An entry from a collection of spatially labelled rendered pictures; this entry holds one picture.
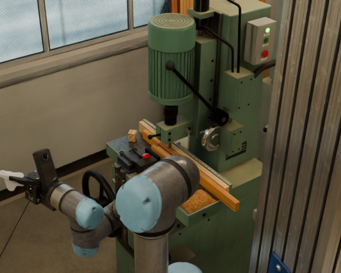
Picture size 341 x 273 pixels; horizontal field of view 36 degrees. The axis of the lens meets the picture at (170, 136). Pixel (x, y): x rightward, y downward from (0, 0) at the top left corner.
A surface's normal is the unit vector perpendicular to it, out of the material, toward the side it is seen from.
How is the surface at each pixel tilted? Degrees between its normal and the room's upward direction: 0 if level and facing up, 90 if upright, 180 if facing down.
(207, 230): 90
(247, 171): 0
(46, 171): 61
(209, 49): 90
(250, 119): 90
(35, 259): 0
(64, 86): 90
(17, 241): 0
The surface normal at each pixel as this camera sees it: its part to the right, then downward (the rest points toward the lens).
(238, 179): 0.01, -0.85
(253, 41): -0.81, 0.30
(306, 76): -0.91, 0.21
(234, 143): 0.59, 0.44
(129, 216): -0.64, 0.29
